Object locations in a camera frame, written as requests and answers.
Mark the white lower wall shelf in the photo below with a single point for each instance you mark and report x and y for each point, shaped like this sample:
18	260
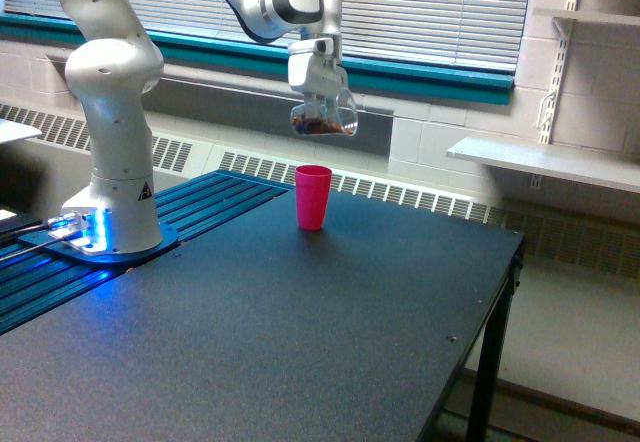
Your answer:
557	161

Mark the pink plastic cup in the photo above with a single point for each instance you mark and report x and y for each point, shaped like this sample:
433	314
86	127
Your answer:
313	184

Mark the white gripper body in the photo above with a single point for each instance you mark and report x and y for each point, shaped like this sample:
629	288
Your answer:
314	67

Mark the white shelf bracket rail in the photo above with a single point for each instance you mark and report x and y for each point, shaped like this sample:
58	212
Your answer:
548	104

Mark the white upper wall shelf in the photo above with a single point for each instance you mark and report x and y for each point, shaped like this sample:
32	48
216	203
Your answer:
564	16

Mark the teal window sill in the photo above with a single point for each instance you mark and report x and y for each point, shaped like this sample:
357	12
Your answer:
365	75

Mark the white radiator grille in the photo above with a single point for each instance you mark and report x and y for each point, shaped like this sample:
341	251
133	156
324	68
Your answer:
603	246

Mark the black table leg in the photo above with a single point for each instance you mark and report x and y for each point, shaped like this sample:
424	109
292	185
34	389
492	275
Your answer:
490	357

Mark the clear plastic cup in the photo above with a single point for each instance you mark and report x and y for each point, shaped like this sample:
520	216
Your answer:
348	115

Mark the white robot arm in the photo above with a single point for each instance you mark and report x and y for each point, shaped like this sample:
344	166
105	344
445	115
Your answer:
118	63

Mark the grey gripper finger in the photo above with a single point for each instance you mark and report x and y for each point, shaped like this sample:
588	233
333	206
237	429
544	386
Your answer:
312	105
331	111

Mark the white window blinds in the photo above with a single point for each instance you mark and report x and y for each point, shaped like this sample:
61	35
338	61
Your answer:
471	34

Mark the brown nuts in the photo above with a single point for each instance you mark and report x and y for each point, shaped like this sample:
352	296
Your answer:
316	126

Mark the white wall shelf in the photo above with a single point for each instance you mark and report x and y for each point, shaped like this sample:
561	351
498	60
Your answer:
557	161
564	16

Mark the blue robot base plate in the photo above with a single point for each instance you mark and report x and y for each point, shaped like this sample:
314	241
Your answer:
109	258

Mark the blue slotted aluminium rail bed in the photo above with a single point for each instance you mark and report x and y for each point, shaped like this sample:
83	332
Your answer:
34	282

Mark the white board at left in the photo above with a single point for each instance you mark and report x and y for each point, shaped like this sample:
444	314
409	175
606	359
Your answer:
13	131

